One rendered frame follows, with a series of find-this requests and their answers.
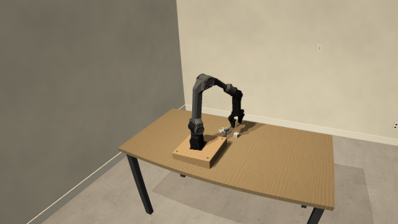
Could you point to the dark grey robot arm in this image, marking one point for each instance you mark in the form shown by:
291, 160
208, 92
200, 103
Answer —
195, 125

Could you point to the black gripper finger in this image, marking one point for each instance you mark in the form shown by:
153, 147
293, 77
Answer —
232, 122
240, 118

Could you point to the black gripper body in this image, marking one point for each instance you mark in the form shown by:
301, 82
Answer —
236, 112

